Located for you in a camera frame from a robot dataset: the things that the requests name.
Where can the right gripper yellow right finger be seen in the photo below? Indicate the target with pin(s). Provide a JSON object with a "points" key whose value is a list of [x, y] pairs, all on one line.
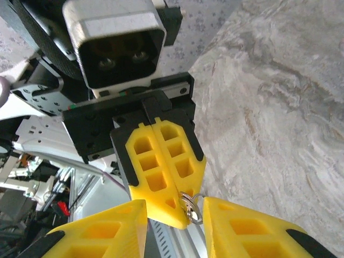
{"points": [[220, 242]]}

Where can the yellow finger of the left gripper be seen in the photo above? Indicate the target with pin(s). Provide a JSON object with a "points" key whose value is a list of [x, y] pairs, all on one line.
{"points": [[188, 150], [139, 172]]}

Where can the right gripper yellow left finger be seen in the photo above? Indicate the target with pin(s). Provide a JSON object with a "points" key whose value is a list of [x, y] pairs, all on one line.
{"points": [[129, 242]]}

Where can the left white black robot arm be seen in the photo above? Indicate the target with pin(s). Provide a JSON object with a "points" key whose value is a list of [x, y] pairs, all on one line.
{"points": [[53, 145]]}

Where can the aluminium front rail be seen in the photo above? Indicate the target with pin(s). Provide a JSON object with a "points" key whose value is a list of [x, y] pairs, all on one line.
{"points": [[190, 242]]}

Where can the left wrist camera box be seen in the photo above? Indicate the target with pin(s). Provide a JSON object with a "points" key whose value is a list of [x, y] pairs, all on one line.
{"points": [[118, 24]]}

